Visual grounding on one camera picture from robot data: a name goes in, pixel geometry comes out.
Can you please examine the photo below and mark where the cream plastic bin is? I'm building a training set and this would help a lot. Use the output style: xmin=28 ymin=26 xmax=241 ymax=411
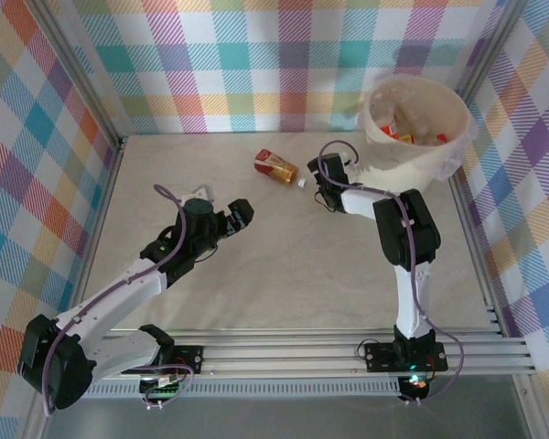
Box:
xmin=357 ymin=76 xmax=475 ymax=191

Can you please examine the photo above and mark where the grey slotted cable duct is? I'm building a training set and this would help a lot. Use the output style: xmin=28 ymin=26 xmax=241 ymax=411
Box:
xmin=53 ymin=382 xmax=403 ymax=399

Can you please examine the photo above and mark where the red gold foil packet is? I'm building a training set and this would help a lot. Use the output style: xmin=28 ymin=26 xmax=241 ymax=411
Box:
xmin=254 ymin=149 xmax=299 ymax=186

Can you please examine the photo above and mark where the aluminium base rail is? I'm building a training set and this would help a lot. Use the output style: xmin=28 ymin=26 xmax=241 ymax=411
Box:
xmin=31 ymin=327 xmax=537 ymax=380

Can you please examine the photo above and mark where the green controller board with wires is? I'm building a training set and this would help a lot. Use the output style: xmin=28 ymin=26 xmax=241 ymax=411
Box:
xmin=139 ymin=372 xmax=191 ymax=411

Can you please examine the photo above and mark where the controller board with lit LED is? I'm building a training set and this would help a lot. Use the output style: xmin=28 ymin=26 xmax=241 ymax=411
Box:
xmin=398 ymin=372 xmax=434 ymax=406

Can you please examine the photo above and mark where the clear plastic bin liner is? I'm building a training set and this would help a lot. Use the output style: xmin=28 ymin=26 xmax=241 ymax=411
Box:
xmin=359 ymin=77 xmax=480 ymax=180

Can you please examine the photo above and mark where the aluminium side rail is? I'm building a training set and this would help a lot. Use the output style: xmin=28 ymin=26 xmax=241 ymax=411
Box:
xmin=57 ymin=136 xmax=130 ymax=330
xmin=443 ymin=159 xmax=537 ymax=371

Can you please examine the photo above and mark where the colourful checked cloth backdrop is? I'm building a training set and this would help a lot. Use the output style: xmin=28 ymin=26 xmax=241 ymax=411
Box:
xmin=457 ymin=0 xmax=549 ymax=439
xmin=40 ymin=0 xmax=509 ymax=137
xmin=0 ymin=0 xmax=120 ymax=439

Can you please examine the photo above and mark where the aluminium frame post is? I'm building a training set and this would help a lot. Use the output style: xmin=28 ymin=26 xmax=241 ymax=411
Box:
xmin=25 ymin=0 xmax=130 ymax=152
xmin=457 ymin=0 xmax=532 ymax=86

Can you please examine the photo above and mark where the grey metal sheet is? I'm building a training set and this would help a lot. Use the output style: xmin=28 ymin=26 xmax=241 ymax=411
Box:
xmin=40 ymin=396 xmax=532 ymax=439

